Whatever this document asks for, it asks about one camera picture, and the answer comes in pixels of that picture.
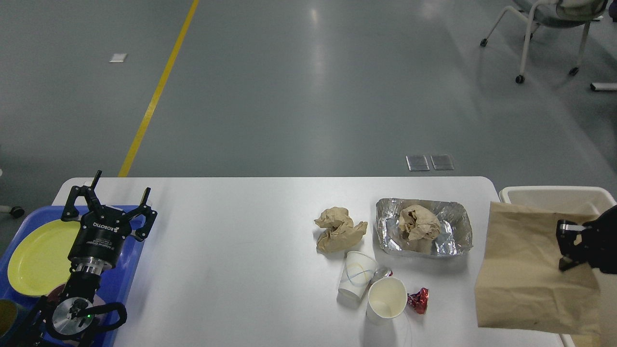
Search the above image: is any silver floor socket plate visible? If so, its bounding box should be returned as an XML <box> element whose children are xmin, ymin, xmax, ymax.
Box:
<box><xmin>405</xmin><ymin>155</ymin><xmax>430</xmax><ymax>172</ymax></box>

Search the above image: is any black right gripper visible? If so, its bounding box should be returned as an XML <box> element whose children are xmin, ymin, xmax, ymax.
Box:
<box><xmin>556</xmin><ymin>206</ymin><xmax>617</xmax><ymax>275</ymax></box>

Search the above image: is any pink mug brown inside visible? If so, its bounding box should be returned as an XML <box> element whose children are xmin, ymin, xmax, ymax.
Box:
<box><xmin>46</xmin><ymin>283</ymin><xmax>106</xmax><ymax>307</ymax></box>

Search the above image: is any brown paper bag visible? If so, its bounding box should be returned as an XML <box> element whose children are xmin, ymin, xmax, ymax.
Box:
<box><xmin>474</xmin><ymin>202</ymin><xmax>601</xmax><ymax>335</ymax></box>

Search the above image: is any black caster wheel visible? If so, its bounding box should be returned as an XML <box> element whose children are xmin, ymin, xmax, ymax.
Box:
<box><xmin>0</xmin><ymin>206</ymin><xmax>25</xmax><ymax>219</ymax></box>

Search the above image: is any crumpled brown paper ball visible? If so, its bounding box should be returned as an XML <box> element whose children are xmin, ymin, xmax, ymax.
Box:
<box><xmin>314</xmin><ymin>207</ymin><xmax>368</xmax><ymax>254</ymax></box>

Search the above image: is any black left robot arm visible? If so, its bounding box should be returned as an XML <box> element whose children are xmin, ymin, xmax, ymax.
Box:
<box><xmin>3</xmin><ymin>171</ymin><xmax>157</xmax><ymax>347</ymax></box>

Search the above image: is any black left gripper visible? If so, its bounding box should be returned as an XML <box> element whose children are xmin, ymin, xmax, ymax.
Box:
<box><xmin>61</xmin><ymin>171</ymin><xmax>158</xmax><ymax>276</ymax></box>

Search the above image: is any brown paper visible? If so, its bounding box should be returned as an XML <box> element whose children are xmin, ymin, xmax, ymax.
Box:
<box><xmin>398</xmin><ymin>205</ymin><xmax>441</xmax><ymax>241</ymax></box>

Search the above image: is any red foil wrapper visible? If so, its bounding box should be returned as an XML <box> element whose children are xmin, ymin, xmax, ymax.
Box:
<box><xmin>407</xmin><ymin>287</ymin><xmax>429</xmax><ymax>315</ymax></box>

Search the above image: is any white patterned paper cup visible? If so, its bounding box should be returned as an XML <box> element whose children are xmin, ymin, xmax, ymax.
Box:
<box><xmin>338</xmin><ymin>251</ymin><xmax>378</xmax><ymax>301</ymax></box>

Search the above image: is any teal mug yellow inside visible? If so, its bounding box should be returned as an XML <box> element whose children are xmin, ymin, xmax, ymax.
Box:
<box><xmin>0</xmin><ymin>299</ymin><xmax>29</xmax><ymax>347</ymax></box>

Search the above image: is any beige plastic bin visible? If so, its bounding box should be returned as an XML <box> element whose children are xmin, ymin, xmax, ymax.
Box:
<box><xmin>499</xmin><ymin>186</ymin><xmax>617</xmax><ymax>347</ymax></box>

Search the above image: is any white floor marker tile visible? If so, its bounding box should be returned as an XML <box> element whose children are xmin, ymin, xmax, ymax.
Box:
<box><xmin>109</xmin><ymin>53</ymin><xmax>128</xmax><ymax>64</ymax></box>

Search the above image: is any aluminium foil sheet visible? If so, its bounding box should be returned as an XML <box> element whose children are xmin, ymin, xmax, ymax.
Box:
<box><xmin>376</xmin><ymin>198</ymin><xmax>472</xmax><ymax>259</ymax></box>

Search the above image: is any white bar on floor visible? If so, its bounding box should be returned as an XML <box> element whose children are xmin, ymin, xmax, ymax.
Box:
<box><xmin>590</xmin><ymin>82</ymin><xmax>617</xmax><ymax>92</ymax></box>

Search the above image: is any white wheeled chair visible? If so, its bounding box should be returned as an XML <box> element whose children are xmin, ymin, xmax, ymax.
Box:
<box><xmin>480</xmin><ymin>0</ymin><xmax>609</xmax><ymax>85</ymax></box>

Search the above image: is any yellow plastic plate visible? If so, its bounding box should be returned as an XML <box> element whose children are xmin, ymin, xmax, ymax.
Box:
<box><xmin>7</xmin><ymin>219</ymin><xmax>80</xmax><ymax>297</ymax></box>

